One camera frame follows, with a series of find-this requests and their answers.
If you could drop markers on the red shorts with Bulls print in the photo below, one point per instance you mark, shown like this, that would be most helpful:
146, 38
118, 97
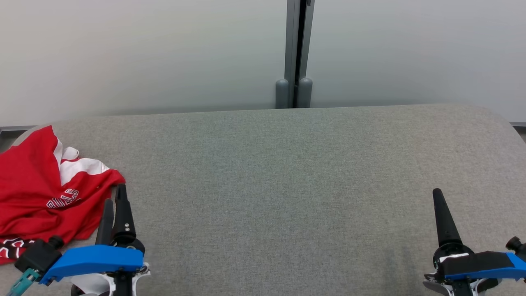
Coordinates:
28, 176

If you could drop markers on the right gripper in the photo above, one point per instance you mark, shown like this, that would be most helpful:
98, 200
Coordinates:
460, 287

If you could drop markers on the right blue camera mount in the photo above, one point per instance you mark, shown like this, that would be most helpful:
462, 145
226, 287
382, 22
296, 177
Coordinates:
481, 267

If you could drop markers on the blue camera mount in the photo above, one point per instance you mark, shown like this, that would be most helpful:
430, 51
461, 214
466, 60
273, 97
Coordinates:
98, 257
481, 267

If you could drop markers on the left blue camera mount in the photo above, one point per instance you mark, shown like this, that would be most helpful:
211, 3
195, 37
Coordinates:
98, 257

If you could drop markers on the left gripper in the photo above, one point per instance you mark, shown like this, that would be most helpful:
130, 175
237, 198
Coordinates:
123, 283

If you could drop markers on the red and white jersey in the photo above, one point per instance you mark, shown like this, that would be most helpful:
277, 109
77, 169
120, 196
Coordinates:
80, 166

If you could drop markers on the grey partition base rail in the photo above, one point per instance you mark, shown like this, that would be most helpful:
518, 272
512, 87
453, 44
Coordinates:
16, 128
518, 124

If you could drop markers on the grey metal partition post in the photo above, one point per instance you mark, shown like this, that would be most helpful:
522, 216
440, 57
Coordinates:
296, 41

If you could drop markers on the grey cylindrical post foot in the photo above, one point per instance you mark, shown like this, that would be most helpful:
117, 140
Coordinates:
305, 93
282, 94

